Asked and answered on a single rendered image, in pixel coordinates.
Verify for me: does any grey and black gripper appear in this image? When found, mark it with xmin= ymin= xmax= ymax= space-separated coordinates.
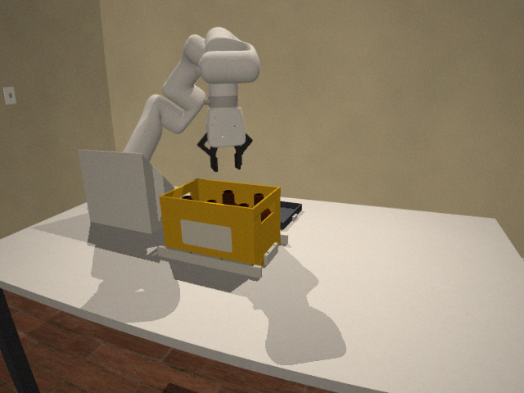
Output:
xmin=197 ymin=106 xmax=253 ymax=172

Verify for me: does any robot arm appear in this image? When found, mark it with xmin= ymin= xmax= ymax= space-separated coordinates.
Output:
xmin=123 ymin=27 xmax=260 ymax=161

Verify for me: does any yellow crate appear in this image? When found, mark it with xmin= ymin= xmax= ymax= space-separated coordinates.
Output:
xmin=159 ymin=178 xmax=281 ymax=266

